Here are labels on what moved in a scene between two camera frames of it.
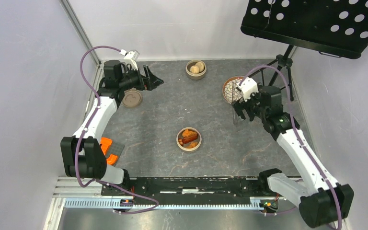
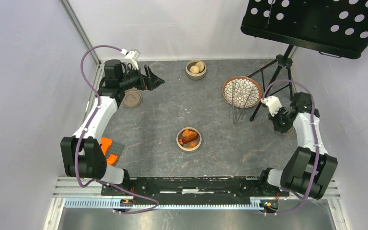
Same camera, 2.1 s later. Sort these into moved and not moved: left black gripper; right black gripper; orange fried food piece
Moved: right black gripper
Not moved: orange fried food piece; left black gripper
